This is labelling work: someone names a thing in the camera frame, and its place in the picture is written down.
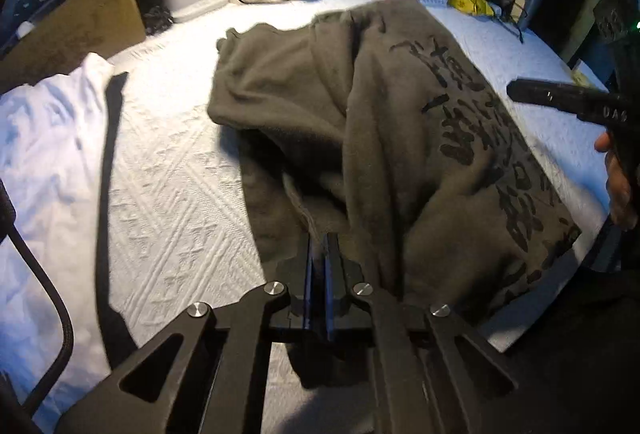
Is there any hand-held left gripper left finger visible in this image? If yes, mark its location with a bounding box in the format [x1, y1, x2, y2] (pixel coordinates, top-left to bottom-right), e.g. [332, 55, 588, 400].
[55, 234, 317, 434]

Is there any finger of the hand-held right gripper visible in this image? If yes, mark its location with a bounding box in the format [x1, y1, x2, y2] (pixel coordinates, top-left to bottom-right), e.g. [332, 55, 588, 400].
[506, 78, 631, 125]

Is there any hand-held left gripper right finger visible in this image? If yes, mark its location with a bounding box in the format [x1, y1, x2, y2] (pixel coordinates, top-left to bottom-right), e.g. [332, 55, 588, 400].
[322, 233, 526, 434]

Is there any olive printed t-shirt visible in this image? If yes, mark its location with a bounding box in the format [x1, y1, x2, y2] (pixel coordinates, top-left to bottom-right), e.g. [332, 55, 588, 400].
[207, 0, 583, 390]

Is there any person's right hand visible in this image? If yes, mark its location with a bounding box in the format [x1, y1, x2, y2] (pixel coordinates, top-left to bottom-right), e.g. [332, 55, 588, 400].
[594, 133, 640, 231]

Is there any yellow snack packet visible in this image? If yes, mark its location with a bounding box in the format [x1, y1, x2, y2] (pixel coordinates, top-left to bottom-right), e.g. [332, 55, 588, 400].
[449, 0, 496, 17]

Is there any white folded cloth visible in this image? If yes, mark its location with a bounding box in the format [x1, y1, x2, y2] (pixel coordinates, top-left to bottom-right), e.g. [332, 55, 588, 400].
[0, 52, 118, 430]

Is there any brown cardboard box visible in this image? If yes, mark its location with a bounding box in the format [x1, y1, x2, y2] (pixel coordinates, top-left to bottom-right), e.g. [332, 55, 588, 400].
[0, 0, 148, 87]

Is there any black charging cable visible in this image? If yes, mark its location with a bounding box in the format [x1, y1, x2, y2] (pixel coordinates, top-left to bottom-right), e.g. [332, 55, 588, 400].
[492, 14, 525, 43]

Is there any black flexible hose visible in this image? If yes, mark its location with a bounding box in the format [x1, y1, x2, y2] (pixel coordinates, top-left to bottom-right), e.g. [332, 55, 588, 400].
[0, 184, 75, 420]

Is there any tangled black cable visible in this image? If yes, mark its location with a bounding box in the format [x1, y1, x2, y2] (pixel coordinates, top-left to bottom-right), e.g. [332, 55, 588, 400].
[144, 6, 173, 34]

